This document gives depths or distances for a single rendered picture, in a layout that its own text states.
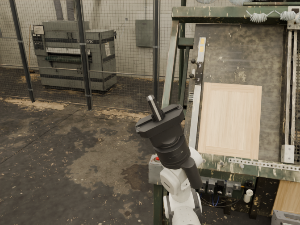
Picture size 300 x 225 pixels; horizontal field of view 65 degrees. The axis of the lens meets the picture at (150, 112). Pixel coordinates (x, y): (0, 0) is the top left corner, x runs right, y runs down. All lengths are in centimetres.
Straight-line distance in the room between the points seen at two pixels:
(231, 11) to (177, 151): 172
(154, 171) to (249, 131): 78
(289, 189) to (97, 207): 182
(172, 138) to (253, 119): 142
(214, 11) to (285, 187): 155
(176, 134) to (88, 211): 220
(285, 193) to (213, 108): 94
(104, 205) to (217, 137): 145
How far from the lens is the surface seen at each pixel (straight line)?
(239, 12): 219
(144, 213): 263
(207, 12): 218
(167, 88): 197
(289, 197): 240
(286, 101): 200
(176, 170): 67
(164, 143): 59
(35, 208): 293
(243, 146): 193
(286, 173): 196
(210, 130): 192
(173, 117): 56
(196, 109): 192
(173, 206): 90
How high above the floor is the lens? 190
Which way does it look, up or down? 23 degrees down
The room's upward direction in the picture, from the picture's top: straight up
